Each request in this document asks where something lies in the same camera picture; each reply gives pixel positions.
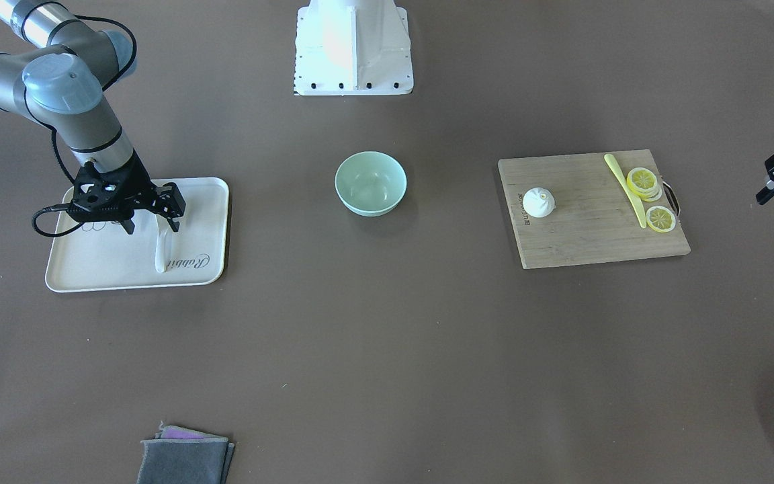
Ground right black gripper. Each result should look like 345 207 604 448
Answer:
67 153 185 234

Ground white ceramic spoon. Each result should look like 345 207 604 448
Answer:
154 216 172 274

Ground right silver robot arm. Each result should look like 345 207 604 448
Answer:
0 1 185 234

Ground mint green bowl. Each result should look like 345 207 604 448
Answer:
334 151 408 217

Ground cream rabbit tray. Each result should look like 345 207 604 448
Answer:
45 177 230 293

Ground single lemon slice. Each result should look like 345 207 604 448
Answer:
646 205 678 233

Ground stacked lemon slices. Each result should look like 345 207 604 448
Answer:
626 167 662 202

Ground yellow plastic knife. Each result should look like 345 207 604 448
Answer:
604 153 648 229

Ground bamboo cutting board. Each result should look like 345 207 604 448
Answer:
498 153 691 269

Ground folded grey cloth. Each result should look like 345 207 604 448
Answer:
136 422 236 483

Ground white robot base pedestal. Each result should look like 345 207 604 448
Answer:
293 1 415 96

